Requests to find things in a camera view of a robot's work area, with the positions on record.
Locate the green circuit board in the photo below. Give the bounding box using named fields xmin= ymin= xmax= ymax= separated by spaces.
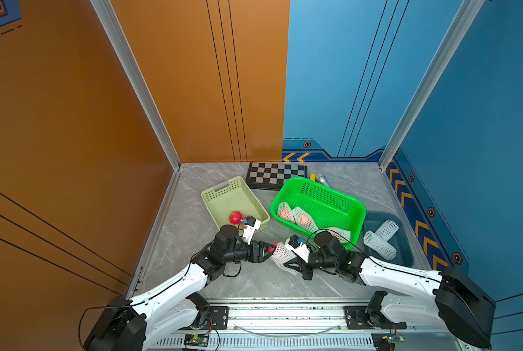
xmin=183 ymin=334 xmax=210 ymax=350

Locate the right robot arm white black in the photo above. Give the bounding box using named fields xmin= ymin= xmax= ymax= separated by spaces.
xmin=271 ymin=230 xmax=496 ymax=349

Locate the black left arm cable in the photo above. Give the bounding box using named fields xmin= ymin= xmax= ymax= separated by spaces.
xmin=76 ymin=243 xmax=219 ymax=347

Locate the grey cylinder yellow tip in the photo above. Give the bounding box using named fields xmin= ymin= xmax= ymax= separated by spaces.
xmin=310 ymin=173 xmax=331 ymax=188

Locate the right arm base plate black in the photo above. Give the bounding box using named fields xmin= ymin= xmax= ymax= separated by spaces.
xmin=343 ymin=291 xmax=407 ymax=330

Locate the bright green plastic basket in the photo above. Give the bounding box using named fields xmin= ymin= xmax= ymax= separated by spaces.
xmin=270 ymin=177 xmax=367 ymax=251

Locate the right aluminium corner post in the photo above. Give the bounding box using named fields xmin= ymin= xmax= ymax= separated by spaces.
xmin=378 ymin=0 xmax=485 ymax=171

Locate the white foam net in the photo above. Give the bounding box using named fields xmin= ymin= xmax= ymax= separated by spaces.
xmin=363 ymin=231 xmax=398 ymax=260
xmin=375 ymin=219 xmax=400 ymax=241

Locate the black white checkerboard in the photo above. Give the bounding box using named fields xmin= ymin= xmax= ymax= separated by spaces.
xmin=245 ymin=162 xmax=308 ymax=191

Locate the aluminium corner post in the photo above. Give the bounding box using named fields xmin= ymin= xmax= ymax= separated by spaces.
xmin=90 ymin=0 xmax=183 ymax=171
xmin=378 ymin=0 xmax=485 ymax=171

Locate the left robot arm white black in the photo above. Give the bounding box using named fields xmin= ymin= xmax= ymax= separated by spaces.
xmin=79 ymin=225 xmax=276 ymax=350

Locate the aluminium front rail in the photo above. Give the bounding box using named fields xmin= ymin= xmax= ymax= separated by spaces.
xmin=149 ymin=301 xmax=474 ymax=350

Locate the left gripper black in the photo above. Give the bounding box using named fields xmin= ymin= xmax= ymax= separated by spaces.
xmin=223 ymin=239 xmax=278 ymax=266

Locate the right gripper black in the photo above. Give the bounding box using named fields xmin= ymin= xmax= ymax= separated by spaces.
xmin=281 ymin=252 xmax=338 ymax=282

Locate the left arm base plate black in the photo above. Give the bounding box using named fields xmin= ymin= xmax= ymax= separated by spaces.
xmin=168 ymin=291 xmax=229 ymax=331

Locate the left aluminium corner post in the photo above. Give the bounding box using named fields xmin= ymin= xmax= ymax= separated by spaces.
xmin=90 ymin=0 xmax=183 ymax=171

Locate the dark teal plastic tray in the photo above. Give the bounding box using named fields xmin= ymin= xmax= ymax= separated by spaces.
xmin=362 ymin=211 xmax=414 ymax=267

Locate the small right circuit board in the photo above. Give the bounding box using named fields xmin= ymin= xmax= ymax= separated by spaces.
xmin=371 ymin=333 xmax=405 ymax=351

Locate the pale green plastic basket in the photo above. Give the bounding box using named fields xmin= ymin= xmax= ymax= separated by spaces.
xmin=201 ymin=176 xmax=270 ymax=229

